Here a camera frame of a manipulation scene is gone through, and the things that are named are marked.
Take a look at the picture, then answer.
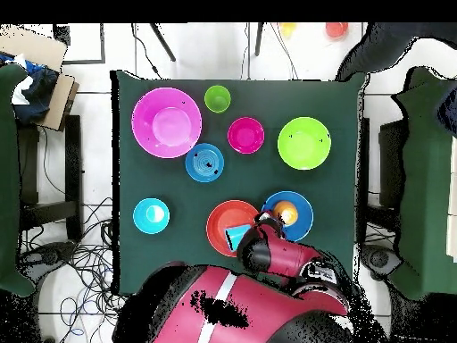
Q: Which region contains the black stand leg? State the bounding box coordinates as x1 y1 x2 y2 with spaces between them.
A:
253 22 265 57
148 22 177 63

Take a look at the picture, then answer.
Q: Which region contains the green-clothed side table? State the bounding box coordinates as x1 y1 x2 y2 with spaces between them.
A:
388 65 457 301
0 63 37 297

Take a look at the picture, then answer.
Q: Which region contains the black box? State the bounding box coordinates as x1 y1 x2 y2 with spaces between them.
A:
378 119 406 208

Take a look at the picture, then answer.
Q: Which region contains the small pink-red bowl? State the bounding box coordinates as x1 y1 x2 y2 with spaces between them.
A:
227 116 266 155

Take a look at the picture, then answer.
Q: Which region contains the yellow object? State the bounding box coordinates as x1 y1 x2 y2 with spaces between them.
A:
278 22 298 38

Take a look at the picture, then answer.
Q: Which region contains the dark green tablecloth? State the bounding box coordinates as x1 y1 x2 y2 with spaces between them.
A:
110 69 370 297

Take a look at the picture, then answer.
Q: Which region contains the cardboard box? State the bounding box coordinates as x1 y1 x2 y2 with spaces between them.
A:
0 23 80 132

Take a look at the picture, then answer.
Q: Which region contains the green cup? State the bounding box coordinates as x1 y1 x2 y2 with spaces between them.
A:
204 84 232 114

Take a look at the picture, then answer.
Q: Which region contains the person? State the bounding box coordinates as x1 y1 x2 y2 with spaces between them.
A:
335 22 457 138

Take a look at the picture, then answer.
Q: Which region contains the tangle of black cables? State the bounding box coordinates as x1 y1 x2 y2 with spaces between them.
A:
17 196 126 343

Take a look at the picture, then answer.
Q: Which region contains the black cable with plug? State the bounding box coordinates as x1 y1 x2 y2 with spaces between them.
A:
130 22 164 79

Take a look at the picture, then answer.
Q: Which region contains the white panel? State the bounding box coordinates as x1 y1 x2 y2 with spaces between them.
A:
445 137 457 264

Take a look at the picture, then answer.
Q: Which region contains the large pink bowl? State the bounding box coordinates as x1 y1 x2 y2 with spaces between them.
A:
130 87 204 159

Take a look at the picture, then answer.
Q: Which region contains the blue cup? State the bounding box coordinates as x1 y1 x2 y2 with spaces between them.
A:
224 223 253 253

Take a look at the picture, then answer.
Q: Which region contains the black floor frame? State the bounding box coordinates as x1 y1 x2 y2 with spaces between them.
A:
52 22 107 66

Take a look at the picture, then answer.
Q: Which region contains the dark clothing bundle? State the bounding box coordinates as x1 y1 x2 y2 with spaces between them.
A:
10 53 61 124

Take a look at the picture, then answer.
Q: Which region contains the small orange-red bowl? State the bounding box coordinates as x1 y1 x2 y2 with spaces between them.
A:
325 22 350 39

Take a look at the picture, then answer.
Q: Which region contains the green bowl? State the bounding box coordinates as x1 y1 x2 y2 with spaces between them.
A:
277 116 332 171

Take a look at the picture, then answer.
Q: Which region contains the small light blue ribbed bowl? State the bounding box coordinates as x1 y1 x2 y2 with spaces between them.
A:
132 197 171 236

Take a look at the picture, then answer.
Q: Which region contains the black pedestal foot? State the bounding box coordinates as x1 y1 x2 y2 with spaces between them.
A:
359 244 403 281
17 240 78 276

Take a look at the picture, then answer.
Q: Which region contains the large blue bowl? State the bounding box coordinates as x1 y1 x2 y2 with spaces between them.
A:
261 190 315 243

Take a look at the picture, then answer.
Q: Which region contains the orange cup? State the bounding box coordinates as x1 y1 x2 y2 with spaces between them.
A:
272 200 300 227

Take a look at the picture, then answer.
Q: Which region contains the black stool frame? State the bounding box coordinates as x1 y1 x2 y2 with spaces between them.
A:
17 113 84 242

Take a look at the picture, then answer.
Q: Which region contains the blue flat-bottomed bowl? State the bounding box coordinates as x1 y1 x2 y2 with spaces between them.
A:
184 142 225 184

